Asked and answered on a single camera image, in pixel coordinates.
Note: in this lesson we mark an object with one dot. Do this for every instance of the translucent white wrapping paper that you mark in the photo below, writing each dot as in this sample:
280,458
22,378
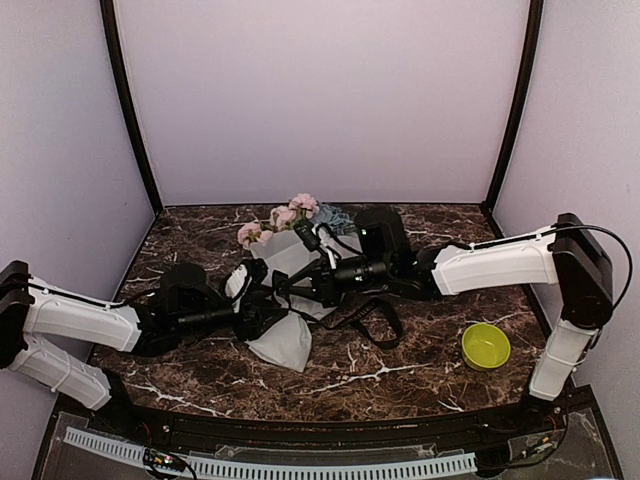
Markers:
288,342

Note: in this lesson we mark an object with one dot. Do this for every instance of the white slotted cable duct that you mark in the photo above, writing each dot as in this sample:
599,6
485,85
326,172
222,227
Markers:
161,465

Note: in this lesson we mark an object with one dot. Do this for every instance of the black frame post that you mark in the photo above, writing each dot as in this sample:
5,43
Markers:
516,111
125,98

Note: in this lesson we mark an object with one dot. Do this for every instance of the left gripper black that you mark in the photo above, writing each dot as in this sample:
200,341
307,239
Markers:
253,326

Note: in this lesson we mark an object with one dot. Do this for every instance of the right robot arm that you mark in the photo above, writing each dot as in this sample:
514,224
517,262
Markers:
564,254

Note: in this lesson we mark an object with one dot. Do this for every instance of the yellow-green bowl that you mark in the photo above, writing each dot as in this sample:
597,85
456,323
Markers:
485,347

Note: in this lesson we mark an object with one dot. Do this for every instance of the small pink fake rose stem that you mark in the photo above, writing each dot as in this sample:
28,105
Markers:
253,232

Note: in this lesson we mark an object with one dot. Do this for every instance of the left black frame post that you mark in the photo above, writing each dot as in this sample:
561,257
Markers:
125,98

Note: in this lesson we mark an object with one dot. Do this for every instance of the pink peony fake stem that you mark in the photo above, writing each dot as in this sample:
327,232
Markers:
305,205

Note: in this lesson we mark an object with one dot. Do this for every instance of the blue fake rose bunch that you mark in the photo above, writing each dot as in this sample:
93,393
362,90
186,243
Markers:
333,216

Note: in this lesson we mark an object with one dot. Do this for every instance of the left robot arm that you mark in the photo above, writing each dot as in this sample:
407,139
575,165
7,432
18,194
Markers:
148,324

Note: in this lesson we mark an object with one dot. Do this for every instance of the black front rail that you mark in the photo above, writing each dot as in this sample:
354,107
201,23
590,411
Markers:
482,429

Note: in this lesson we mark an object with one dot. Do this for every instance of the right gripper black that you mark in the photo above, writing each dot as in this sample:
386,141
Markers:
325,289

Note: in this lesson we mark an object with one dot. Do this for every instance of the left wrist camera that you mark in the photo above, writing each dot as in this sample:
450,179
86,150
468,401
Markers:
236,285

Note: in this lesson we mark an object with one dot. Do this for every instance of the right black frame post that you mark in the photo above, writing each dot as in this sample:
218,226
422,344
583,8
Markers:
516,111

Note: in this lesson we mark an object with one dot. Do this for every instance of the white fake rose stem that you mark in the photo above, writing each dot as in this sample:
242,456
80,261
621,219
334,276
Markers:
282,218

